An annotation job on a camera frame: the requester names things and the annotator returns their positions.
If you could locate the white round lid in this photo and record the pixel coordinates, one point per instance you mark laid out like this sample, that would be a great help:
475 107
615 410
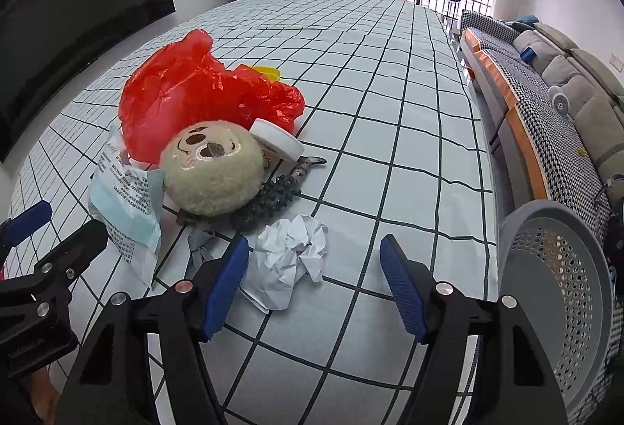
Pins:
275 137

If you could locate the grey sofa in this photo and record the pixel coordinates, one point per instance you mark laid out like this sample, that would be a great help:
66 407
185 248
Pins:
585 88

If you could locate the red plastic bag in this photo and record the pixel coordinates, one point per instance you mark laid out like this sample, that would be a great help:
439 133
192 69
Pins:
185 83

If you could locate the grey patterned clip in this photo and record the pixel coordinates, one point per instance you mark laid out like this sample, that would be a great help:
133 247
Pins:
300 171

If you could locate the black television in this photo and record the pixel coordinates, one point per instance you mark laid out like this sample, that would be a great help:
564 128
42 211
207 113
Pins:
73 15

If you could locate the blue cloth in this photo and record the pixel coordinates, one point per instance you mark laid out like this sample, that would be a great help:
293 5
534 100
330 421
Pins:
529 19

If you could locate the printed white blue packet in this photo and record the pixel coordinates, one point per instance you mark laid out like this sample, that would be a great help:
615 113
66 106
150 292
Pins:
126 210

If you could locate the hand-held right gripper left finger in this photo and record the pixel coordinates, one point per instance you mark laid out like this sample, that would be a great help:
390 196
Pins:
224 288

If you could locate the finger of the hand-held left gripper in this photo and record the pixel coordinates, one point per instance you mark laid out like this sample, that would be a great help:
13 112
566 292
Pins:
29 216
73 254

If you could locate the white wall switch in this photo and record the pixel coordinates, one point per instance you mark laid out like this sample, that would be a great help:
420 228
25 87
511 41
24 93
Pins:
616 62

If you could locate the grey perforated basket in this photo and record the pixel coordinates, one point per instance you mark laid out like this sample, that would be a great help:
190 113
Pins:
536 220

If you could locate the yellow plastic container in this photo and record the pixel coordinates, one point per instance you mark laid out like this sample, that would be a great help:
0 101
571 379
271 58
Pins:
268 72

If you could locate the grey blue cushion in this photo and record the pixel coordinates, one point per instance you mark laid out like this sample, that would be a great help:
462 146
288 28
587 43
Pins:
534 48

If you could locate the white paper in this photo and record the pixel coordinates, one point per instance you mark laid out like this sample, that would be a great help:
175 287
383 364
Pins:
287 254

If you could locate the crumpled grey wrapper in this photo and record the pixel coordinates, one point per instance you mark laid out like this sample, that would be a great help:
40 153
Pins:
197 247

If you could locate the beige plush bear head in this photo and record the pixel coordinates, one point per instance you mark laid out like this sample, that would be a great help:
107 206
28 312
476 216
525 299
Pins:
214 176

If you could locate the houndstooth sofa cover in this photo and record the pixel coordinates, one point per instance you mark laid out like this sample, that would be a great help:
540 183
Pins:
536 122

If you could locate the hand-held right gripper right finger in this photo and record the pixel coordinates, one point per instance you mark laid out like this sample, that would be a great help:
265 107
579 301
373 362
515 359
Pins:
404 293

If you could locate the white checkered tablecloth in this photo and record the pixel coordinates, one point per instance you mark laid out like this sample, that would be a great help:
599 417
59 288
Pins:
390 113

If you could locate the person's left hand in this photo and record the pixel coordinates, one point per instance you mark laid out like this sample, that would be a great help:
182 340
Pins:
43 398

